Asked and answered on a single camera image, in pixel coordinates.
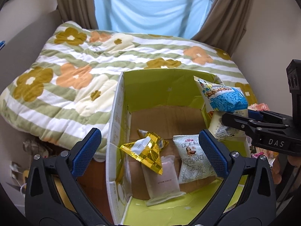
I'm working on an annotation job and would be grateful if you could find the grey bed headboard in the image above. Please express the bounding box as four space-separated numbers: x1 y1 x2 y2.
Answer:
1 10 62 90

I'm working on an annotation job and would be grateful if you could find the blue window cloth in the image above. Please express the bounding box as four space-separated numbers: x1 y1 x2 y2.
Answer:
94 0 213 39

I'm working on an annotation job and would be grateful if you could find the floral striped quilt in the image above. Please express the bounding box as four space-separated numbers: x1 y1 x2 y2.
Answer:
1 21 257 159

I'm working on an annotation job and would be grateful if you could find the gold yellow snack bag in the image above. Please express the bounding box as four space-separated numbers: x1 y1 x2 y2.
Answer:
120 129 169 175

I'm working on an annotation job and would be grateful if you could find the blue white snack bag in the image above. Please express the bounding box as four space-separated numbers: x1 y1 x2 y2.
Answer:
194 76 248 141

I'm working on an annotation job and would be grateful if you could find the brown curtain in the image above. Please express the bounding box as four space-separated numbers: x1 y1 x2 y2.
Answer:
192 0 254 56
57 0 98 30

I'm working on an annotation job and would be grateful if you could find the white nut snack bag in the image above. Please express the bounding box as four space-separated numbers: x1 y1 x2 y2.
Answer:
173 134 216 184

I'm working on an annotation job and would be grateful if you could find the green cardboard box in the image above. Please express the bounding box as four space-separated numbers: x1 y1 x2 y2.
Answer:
104 68 251 226

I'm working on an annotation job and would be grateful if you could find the person's right hand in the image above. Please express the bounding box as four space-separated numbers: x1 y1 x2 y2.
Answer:
272 154 301 185

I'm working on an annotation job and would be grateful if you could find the frosted pink snack packet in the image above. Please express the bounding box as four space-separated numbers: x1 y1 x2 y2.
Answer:
142 155 186 207

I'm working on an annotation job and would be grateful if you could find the right brown curtain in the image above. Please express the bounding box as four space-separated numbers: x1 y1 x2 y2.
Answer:
192 0 254 56

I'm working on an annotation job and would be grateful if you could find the left brown curtain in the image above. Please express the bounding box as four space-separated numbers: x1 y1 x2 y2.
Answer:
57 0 98 30

